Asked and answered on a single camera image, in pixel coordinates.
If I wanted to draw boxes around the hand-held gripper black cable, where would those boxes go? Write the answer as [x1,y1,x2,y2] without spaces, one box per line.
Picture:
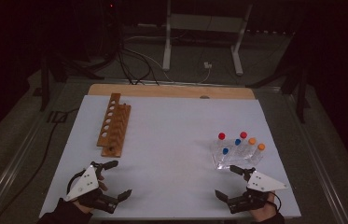
[65,169,86,195]
[269,199,283,216]

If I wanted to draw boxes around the wooden test tube rack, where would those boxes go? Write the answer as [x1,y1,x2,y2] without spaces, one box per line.
[96,92,132,158]

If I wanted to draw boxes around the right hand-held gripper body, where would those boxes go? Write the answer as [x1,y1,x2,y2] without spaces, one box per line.
[227,167,289,215]

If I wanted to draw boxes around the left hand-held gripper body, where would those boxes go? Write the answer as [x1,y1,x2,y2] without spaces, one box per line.
[64,161,120,215]

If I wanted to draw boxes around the white metal stand frame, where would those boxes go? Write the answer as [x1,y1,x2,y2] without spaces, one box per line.
[161,0,254,77]

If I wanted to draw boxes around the person's left hand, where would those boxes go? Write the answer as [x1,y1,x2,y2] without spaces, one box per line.
[72,175,109,216]

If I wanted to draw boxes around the red cap test tube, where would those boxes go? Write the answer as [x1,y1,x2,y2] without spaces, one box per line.
[216,132,227,153]
[235,131,248,150]

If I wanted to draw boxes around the blue cap test tube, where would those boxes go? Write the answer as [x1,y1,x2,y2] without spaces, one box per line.
[231,138,243,157]
[219,147,230,166]

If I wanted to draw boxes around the person's right hand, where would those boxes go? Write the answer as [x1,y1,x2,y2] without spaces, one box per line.
[250,191,280,223]

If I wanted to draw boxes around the left hand-held gripper black cable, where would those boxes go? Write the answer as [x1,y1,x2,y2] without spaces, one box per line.
[65,169,86,195]

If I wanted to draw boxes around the aluminium frame rail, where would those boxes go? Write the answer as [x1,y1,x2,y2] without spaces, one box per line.
[0,80,70,224]
[282,91,348,224]

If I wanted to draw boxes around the right hand-held gripper black cable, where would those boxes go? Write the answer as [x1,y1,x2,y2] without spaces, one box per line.
[269,199,283,216]

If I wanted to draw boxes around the clear plastic tube tray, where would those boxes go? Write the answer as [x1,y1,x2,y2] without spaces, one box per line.
[210,138,266,171]

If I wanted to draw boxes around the white table mat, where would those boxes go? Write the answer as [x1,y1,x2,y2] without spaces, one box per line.
[39,94,302,220]

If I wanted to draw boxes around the black stand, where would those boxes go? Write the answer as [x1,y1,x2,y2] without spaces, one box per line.
[31,52,105,112]
[245,62,313,124]

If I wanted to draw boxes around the orange cap test tube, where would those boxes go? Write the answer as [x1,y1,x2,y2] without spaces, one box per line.
[250,143,266,166]
[241,137,258,158]

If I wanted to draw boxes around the white cable with plug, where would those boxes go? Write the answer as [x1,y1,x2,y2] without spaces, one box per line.
[124,35,214,85]

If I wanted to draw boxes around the black floor cables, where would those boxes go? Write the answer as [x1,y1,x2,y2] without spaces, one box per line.
[115,43,160,86]

